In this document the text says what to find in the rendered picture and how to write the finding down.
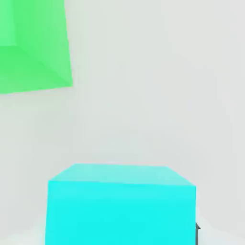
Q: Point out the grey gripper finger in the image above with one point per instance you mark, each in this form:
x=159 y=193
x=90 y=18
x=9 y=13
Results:
x=197 y=234

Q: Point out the small cyan cube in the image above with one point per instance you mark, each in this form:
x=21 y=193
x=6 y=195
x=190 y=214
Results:
x=120 y=210

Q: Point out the large green box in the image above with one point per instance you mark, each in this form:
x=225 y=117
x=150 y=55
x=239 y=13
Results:
x=32 y=47

